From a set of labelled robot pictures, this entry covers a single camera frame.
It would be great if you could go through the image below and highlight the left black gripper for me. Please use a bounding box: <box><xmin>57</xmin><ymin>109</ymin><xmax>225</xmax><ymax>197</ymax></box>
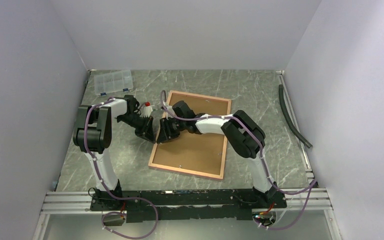
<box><xmin>118</xmin><ymin>113</ymin><xmax>156</xmax><ymax>144</ymax></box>

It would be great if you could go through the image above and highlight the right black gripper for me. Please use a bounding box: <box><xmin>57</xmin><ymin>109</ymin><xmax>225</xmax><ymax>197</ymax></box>
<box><xmin>156</xmin><ymin>117</ymin><xmax>186</xmax><ymax>145</ymax></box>

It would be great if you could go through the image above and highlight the pink wooden picture frame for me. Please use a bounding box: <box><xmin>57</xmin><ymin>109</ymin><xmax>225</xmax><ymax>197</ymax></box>
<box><xmin>147</xmin><ymin>90</ymin><xmax>233</xmax><ymax>181</ymax></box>

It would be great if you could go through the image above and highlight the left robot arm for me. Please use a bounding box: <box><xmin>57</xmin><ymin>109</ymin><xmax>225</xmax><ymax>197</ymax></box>
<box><xmin>72</xmin><ymin>94</ymin><xmax>156</xmax><ymax>210</ymax></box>

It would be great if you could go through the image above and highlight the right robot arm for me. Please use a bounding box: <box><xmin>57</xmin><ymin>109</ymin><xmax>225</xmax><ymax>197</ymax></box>
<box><xmin>156</xmin><ymin>100</ymin><xmax>278</xmax><ymax>208</ymax></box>

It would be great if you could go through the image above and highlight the clear plastic organizer box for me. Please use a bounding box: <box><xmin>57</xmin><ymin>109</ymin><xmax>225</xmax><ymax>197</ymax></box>
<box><xmin>93</xmin><ymin>70</ymin><xmax>134</xmax><ymax>96</ymax></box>

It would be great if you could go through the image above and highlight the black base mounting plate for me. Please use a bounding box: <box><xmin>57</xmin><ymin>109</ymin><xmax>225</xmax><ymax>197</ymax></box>
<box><xmin>89</xmin><ymin>188</ymin><xmax>287</xmax><ymax>223</ymax></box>

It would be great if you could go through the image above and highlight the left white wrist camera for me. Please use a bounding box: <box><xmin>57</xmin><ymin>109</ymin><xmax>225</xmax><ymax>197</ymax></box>
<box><xmin>140</xmin><ymin>101</ymin><xmax>161</xmax><ymax>118</ymax></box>

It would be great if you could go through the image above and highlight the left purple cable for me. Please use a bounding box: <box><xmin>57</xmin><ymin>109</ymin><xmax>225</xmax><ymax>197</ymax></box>
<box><xmin>83</xmin><ymin>96</ymin><xmax>160</xmax><ymax>239</ymax></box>

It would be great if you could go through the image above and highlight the purple cable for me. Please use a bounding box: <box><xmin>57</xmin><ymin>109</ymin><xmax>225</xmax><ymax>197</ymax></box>
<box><xmin>159</xmin><ymin>90</ymin><xmax>318</xmax><ymax>232</ymax></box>
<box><xmin>83</xmin><ymin>96</ymin><xmax>160</xmax><ymax>239</ymax></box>

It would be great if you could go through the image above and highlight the black rubber hose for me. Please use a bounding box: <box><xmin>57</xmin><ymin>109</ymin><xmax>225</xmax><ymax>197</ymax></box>
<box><xmin>278</xmin><ymin>84</ymin><xmax>313</xmax><ymax>149</ymax></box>

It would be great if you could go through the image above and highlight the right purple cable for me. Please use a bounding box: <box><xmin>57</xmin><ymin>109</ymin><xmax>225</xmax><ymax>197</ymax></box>
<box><xmin>159</xmin><ymin>90</ymin><xmax>318</xmax><ymax>232</ymax></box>

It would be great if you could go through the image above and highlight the aluminium extrusion rail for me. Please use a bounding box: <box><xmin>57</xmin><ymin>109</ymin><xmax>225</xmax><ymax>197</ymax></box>
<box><xmin>32</xmin><ymin>187</ymin><xmax>343</xmax><ymax>240</ymax></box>

